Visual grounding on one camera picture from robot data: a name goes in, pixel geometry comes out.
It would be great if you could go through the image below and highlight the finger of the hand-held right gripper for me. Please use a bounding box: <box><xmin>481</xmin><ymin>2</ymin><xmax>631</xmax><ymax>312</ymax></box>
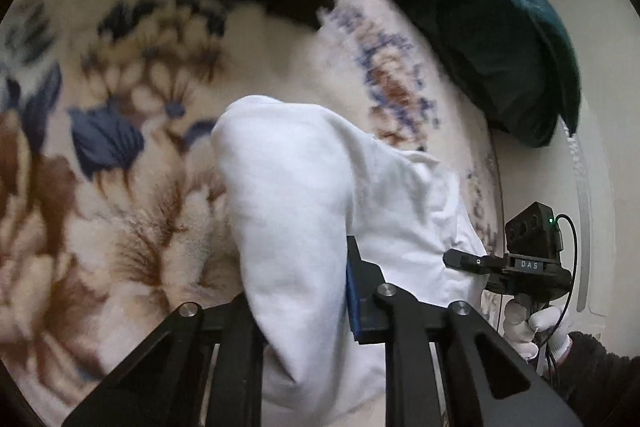
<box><xmin>442</xmin><ymin>248</ymin><xmax>506</xmax><ymax>276</ymax></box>

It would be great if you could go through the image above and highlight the person's right forearm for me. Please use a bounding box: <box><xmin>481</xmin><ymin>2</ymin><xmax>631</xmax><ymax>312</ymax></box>
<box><xmin>537</xmin><ymin>331</ymin><xmax>640</xmax><ymax>427</ymax></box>

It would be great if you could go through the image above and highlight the white plastic strip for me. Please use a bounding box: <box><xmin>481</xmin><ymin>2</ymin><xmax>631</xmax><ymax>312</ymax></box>
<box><xmin>562</xmin><ymin>117</ymin><xmax>594</xmax><ymax>314</ymax></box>

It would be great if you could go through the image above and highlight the person's right hand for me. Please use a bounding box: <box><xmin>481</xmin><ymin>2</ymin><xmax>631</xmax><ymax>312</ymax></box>
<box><xmin>502</xmin><ymin>294</ymin><xmax>574</xmax><ymax>361</ymax></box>

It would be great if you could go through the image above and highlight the floral printed blanket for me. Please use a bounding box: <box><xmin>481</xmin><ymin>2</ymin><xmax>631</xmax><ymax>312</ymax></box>
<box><xmin>0</xmin><ymin>0</ymin><xmax>503</xmax><ymax>427</ymax></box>

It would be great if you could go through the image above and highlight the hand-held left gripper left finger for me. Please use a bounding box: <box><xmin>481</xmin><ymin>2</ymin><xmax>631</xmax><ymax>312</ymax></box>
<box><xmin>62</xmin><ymin>292</ymin><xmax>266</xmax><ymax>427</ymax></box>

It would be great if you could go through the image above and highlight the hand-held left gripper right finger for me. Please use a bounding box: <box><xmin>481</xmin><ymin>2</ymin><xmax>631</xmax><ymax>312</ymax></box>
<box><xmin>345</xmin><ymin>235</ymin><xmax>583</xmax><ymax>427</ymax></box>

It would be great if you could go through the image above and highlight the dark teal blanket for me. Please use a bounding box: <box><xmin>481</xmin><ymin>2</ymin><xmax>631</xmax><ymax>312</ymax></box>
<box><xmin>362</xmin><ymin>0</ymin><xmax>583</xmax><ymax>148</ymax></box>

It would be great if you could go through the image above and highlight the black cable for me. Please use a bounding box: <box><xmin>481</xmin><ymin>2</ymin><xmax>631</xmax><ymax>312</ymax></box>
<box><xmin>542</xmin><ymin>213</ymin><xmax>579</xmax><ymax>378</ymax></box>

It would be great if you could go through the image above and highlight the white garment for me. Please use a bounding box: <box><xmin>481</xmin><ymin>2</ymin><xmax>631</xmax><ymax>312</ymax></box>
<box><xmin>211</xmin><ymin>95</ymin><xmax>493</xmax><ymax>418</ymax></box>

